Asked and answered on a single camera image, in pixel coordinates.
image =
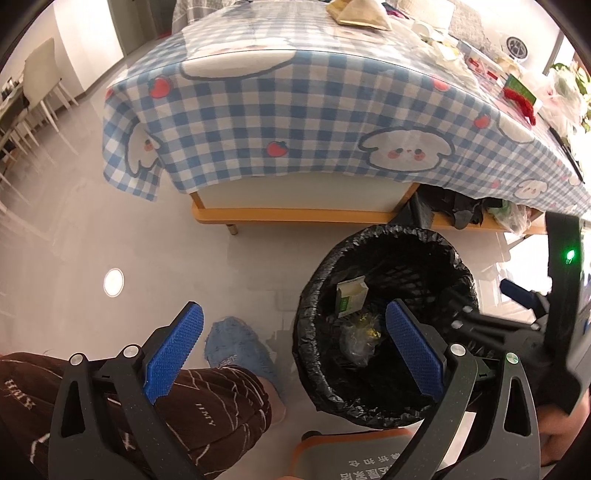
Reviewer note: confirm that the person's leg in brown pants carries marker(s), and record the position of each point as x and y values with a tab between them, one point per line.
207	406

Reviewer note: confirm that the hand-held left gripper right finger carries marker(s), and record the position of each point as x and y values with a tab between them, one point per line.
413	350

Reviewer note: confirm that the small green white box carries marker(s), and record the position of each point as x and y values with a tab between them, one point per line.
351	295

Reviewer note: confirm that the red knitted cloth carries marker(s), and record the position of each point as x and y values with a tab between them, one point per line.
521	105

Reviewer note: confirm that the greenish plastic bag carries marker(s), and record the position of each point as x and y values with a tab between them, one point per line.
512	214

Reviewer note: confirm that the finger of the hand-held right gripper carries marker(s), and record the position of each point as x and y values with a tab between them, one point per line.
516	290
498	334

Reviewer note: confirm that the white table with wooden frame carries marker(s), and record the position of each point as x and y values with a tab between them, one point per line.
300	194

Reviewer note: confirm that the small white fan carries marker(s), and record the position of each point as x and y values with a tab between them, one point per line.
516	46

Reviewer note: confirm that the clear plastic bag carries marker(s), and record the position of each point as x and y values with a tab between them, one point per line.
561	104

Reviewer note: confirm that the black strip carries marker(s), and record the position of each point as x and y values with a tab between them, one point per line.
565	152

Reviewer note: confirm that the blue fuzzy slipper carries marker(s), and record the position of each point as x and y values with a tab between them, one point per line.
235	341

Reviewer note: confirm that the beige cloth pouch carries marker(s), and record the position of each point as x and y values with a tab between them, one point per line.
360	14

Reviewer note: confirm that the green potted plant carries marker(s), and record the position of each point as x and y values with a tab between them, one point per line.
559	67

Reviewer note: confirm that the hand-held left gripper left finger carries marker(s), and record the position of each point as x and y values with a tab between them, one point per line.
173	355

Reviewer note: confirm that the crumpled clear plastic wrapper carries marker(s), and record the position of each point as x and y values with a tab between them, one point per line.
358	344

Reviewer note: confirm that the black bagged trash bin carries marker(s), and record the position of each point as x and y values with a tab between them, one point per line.
314	355

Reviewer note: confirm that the pile of dark clothes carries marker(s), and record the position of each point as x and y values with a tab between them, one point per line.
457	207

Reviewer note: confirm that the blue checkered cartoon tablecloth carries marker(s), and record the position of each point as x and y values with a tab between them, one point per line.
300	101

